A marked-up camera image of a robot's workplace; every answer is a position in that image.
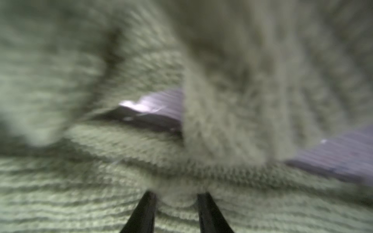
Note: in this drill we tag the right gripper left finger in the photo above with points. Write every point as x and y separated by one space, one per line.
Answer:
142 218

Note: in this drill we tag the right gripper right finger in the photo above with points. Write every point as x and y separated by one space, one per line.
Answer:
210 217

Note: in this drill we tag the green knitted scarf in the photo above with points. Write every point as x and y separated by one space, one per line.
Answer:
102 101

